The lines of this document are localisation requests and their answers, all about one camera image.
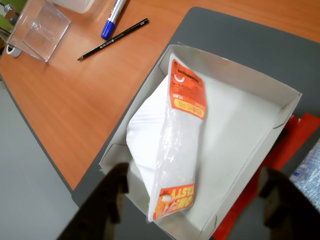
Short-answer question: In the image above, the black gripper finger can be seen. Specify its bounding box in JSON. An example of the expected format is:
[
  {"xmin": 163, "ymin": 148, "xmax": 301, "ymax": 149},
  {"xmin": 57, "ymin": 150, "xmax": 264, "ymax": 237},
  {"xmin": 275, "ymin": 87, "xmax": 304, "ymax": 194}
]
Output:
[
  {"xmin": 56, "ymin": 162, "xmax": 130, "ymax": 240},
  {"xmin": 258, "ymin": 166, "xmax": 320, "ymax": 240}
]

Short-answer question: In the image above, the white sandwich package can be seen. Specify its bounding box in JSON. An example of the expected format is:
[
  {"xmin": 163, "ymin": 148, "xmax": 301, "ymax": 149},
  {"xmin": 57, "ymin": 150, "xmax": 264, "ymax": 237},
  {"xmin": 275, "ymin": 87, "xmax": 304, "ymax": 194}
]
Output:
[{"xmin": 125, "ymin": 57, "xmax": 209, "ymax": 224}]

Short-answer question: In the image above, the gray paper box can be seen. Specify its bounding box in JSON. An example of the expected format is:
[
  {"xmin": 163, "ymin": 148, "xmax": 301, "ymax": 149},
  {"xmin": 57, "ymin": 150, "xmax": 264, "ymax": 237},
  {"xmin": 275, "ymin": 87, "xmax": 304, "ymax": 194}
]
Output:
[{"xmin": 98, "ymin": 44, "xmax": 303, "ymax": 240}]

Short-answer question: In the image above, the clear acrylic box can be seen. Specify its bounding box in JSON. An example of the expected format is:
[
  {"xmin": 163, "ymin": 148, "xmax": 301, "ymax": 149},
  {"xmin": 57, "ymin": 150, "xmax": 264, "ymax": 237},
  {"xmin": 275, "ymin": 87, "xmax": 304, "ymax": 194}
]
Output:
[{"xmin": 5, "ymin": 0, "xmax": 72, "ymax": 63}]

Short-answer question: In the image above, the red sheet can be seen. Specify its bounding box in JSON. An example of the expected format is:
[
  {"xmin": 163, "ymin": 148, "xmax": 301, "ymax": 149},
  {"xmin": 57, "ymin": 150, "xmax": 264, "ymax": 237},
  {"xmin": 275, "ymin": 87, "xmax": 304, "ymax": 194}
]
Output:
[{"xmin": 212, "ymin": 112, "xmax": 320, "ymax": 240}]

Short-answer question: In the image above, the black pencil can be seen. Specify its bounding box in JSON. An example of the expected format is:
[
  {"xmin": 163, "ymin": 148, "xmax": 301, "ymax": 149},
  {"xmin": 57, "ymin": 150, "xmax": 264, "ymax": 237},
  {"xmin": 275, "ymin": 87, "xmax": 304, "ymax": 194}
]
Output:
[{"xmin": 76, "ymin": 17, "xmax": 150, "ymax": 62}]

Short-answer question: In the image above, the white tape roll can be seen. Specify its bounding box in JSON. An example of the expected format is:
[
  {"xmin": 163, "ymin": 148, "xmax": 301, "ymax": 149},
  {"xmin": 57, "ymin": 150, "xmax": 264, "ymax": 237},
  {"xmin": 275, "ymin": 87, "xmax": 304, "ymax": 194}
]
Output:
[{"xmin": 5, "ymin": 44, "xmax": 23, "ymax": 58}]

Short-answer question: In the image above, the blue capped marker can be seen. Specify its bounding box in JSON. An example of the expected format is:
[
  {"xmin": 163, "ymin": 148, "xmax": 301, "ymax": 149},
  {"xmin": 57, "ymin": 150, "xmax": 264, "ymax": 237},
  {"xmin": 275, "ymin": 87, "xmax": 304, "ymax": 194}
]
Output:
[{"xmin": 100, "ymin": 0, "xmax": 128, "ymax": 41}]

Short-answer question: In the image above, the white plastic container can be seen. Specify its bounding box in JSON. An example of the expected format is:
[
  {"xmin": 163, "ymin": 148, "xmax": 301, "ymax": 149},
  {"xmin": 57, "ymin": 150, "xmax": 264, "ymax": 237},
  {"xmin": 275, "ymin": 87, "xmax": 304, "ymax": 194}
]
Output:
[{"xmin": 46, "ymin": 0, "xmax": 97, "ymax": 15}]

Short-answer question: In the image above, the silver metal clamp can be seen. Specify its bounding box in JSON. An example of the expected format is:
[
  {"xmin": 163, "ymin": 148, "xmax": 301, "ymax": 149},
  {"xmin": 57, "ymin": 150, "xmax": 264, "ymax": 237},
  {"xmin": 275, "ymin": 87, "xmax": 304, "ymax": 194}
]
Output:
[{"xmin": 2, "ymin": 3, "xmax": 17, "ymax": 20}]

